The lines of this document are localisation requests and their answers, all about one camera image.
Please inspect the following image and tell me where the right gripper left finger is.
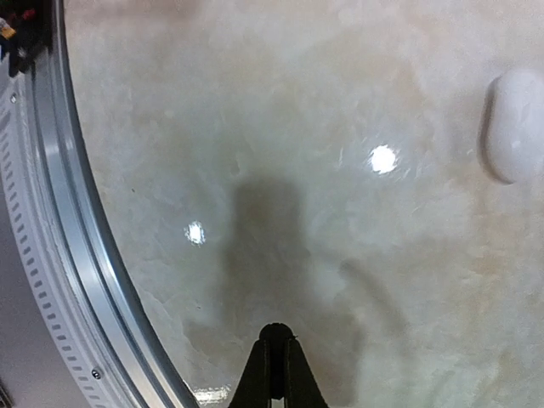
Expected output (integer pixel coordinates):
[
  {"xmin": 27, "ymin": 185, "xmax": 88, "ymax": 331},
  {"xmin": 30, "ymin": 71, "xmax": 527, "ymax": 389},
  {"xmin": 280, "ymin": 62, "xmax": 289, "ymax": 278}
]
[{"xmin": 229, "ymin": 329, "xmax": 271, "ymax": 408}]

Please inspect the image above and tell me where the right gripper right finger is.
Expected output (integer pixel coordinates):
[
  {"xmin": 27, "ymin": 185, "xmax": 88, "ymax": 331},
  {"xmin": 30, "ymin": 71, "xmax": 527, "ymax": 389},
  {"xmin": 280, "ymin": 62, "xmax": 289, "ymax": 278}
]
[{"xmin": 283, "ymin": 336, "xmax": 328, "ymax": 408}]

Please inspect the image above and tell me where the white oblong charging case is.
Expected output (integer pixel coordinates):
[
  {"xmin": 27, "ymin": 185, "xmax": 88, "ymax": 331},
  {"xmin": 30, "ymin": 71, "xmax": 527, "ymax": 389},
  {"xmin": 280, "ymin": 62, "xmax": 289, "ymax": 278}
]
[{"xmin": 482, "ymin": 68, "xmax": 543, "ymax": 184}]

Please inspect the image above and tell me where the aluminium front rail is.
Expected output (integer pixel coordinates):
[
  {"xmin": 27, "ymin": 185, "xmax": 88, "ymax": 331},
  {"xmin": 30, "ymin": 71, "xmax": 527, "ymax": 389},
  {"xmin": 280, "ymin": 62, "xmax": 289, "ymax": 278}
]
[{"xmin": 1, "ymin": 1, "xmax": 196, "ymax": 407}]

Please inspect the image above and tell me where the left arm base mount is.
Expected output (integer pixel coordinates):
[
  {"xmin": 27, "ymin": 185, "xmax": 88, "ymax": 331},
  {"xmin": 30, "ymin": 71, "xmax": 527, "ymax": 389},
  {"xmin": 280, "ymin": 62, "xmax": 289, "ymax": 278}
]
[{"xmin": 1, "ymin": 0, "xmax": 53, "ymax": 77}]

